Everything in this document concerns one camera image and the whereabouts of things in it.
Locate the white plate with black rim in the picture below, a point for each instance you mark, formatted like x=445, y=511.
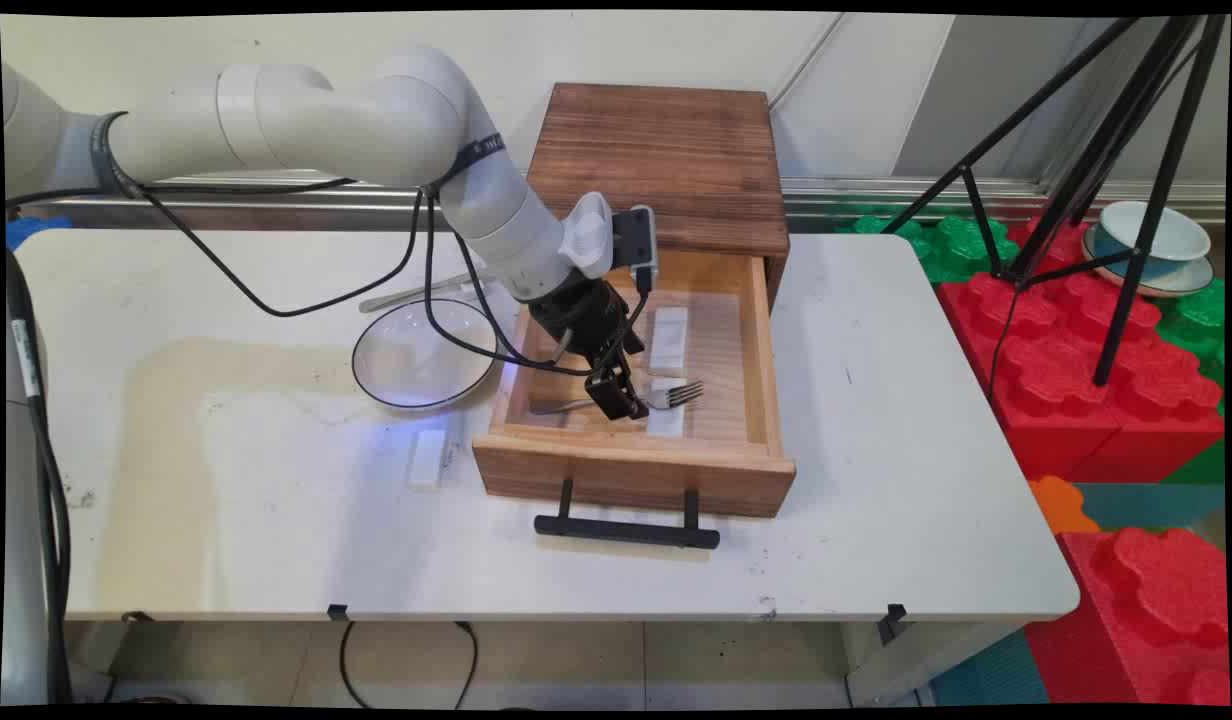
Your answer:
x=416, y=365

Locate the red foam building block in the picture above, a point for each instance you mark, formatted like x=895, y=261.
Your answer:
x=1146, y=610
x=1066, y=390

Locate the pale blue rimmed saucer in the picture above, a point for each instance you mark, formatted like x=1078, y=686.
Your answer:
x=1176, y=283

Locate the pale blue white bowl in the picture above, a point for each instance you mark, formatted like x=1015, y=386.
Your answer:
x=1166, y=235

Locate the green foam building block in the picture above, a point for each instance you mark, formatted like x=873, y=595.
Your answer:
x=1198, y=320
x=951, y=245

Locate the white ceramic cutlery rest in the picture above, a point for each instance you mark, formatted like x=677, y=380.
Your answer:
x=427, y=460
x=669, y=335
x=666, y=422

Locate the dark wooden cabinet box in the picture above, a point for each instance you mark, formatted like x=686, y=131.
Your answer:
x=666, y=160

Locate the black camera tripod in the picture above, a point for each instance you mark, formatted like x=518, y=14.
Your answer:
x=1136, y=260

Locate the black grey wrist camera box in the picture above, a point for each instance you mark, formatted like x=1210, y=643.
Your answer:
x=636, y=245

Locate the silver metal fork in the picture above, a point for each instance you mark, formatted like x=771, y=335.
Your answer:
x=676, y=394

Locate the silver serrated table knife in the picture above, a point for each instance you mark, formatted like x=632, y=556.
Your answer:
x=406, y=296

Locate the teal foam floor mat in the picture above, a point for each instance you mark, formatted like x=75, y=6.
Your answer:
x=1156, y=505

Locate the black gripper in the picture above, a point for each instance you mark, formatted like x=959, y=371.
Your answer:
x=588, y=320

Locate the white ribbed camera mount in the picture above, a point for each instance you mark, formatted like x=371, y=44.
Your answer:
x=588, y=235

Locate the white table leg frame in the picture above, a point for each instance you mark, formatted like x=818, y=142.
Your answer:
x=906, y=665

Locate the silver metal wall rail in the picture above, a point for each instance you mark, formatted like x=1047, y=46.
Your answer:
x=876, y=195

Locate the light wooden drawer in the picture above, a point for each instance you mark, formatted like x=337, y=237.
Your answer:
x=626, y=472

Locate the blue cloth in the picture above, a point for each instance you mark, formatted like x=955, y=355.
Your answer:
x=36, y=232

